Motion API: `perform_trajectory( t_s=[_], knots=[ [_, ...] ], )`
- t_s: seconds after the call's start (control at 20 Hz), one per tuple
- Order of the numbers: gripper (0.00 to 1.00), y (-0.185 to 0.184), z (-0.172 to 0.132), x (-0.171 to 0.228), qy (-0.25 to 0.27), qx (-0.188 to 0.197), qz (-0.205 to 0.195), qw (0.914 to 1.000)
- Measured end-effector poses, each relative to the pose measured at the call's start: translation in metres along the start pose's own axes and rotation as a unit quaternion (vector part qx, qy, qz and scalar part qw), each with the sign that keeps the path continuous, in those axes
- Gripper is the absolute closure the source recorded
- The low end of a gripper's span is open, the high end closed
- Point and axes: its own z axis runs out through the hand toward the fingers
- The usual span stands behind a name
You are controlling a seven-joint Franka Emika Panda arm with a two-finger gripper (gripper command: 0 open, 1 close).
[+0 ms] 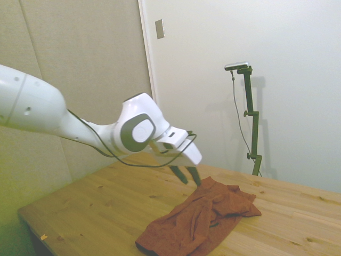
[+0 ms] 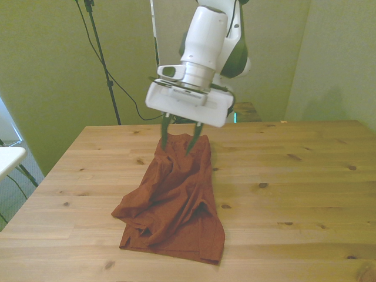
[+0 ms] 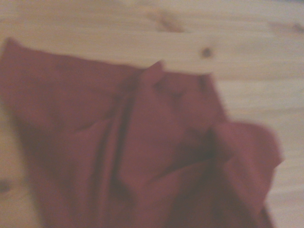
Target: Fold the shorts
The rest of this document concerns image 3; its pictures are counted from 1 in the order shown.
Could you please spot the rust red shorts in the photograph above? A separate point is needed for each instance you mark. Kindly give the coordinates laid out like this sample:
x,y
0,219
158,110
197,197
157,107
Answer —
x,y
142,130

